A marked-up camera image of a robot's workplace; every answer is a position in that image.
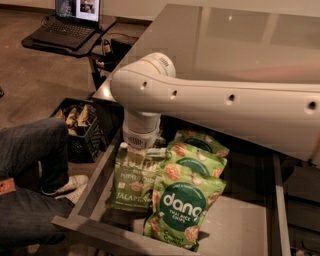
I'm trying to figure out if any green Kettle jalapeno bag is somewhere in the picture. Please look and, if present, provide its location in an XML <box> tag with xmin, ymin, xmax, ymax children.
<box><xmin>107</xmin><ymin>142</ymin><xmax>166</xmax><ymax>212</ymax></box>

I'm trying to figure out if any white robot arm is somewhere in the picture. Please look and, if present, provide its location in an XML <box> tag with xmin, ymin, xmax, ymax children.
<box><xmin>110</xmin><ymin>53</ymin><xmax>320</xmax><ymax>165</ymax></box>

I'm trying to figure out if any middle green Dang chips bag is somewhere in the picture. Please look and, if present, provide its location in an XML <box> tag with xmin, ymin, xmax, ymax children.
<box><xmin>166</xmin><ymin>141</ymin><xmax>227</xmax><ymax>178</ymax></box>

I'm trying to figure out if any green dang chips bag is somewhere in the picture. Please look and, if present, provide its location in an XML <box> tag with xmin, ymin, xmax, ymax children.
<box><xmin>143</xmin><ymin>161</ymin><xmax>226</xmax><ymax>251</ymax></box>
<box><xmin>174</xmin><ymin>129</ymin><xmax>229</xmax><ymax>157</ymax></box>
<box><xmin>166</xmin><ymin>141</ymin><xmax>227</xmax><ymax>178</ymax></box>

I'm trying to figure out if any front green Dang chips bag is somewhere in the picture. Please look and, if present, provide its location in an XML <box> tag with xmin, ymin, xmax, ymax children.
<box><xmin>143</xmin><ymin>161</ymin><xmax>226</xmax><ymax>251</ymax></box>

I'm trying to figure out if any rear green Dang chips bag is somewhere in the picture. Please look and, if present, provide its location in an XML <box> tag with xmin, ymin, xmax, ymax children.
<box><xmin>174</xmin><ymin>129</ymin><xmax>229</xmax><ymax>157</ymax></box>

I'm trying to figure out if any grey open top drawer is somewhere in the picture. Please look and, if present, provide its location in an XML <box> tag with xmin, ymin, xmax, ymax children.
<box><xmin>53</xmin><ymin>132</ymin><xmax>290</xmax><ymax>256</ymax></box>

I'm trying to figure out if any black plastic crate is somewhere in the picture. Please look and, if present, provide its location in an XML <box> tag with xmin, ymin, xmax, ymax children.
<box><xmin>51</xmin><ymin>98</ymin><xmax>106</xmax><ymax>163</ymax></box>

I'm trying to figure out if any white sneaker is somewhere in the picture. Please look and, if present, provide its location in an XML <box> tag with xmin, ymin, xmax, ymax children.
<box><xmin>43</xmin><ymin>175</ymin><xmax>89</xmax><ymax>204</ymax></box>

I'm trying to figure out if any black laptop stand table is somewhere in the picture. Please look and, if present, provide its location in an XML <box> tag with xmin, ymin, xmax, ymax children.
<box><xmin>21</xmin><ymin>15</ymin><xmax>116</xmax><ymax>89</ymax></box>

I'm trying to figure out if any black laptop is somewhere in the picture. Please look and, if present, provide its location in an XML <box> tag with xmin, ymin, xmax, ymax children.
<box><xmin>31</xmin><ymin>0</ymin><xmax>100</xmax><ymax>49</ymax></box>

